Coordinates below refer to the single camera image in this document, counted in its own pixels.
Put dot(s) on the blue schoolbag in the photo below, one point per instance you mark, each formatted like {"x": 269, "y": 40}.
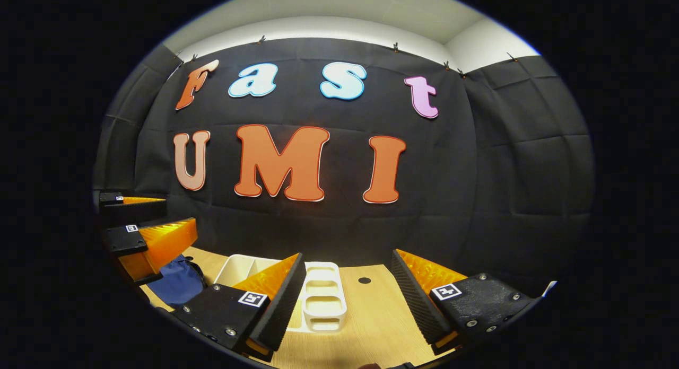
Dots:
{"x": 175, "y": 284}

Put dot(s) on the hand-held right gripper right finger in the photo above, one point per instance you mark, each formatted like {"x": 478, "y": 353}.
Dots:
{"x": 416, "y": 305}

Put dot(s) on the row of small backdrop clamps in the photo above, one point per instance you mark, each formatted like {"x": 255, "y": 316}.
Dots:
{"x": 261, "y": 40}

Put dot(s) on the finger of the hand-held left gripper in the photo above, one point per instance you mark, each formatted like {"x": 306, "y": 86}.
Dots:
{"x": 124, "y": 240}
{"x": 132, "y": 212}

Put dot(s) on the white plastic bookshelf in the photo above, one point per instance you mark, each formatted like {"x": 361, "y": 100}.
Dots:
{"x": 238, "y": 268}

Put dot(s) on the black backdrop cloth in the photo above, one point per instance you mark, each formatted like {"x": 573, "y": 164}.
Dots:
{"x": 329, "y": 226}

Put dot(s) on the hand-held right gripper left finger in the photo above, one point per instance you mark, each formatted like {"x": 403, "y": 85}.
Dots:
{"x": 284, "y": 305}

